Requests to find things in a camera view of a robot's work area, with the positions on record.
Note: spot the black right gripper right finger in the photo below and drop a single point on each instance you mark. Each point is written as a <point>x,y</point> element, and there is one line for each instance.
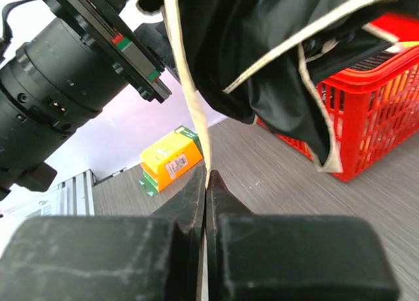
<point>220,200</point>

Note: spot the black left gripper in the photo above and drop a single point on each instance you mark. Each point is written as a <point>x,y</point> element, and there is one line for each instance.
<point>99,21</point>

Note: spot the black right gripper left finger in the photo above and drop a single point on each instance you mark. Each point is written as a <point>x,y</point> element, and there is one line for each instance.
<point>186,207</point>

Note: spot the beige and black umbrella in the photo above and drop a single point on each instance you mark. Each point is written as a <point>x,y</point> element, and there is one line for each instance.
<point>262,59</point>

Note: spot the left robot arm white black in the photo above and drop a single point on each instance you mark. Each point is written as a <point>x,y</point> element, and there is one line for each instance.
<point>63,78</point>

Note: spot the orange juice carton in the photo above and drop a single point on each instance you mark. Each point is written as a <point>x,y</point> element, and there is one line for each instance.
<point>168,159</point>

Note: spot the red plastic shopping basket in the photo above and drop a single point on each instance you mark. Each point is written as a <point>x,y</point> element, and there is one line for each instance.
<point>374,106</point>

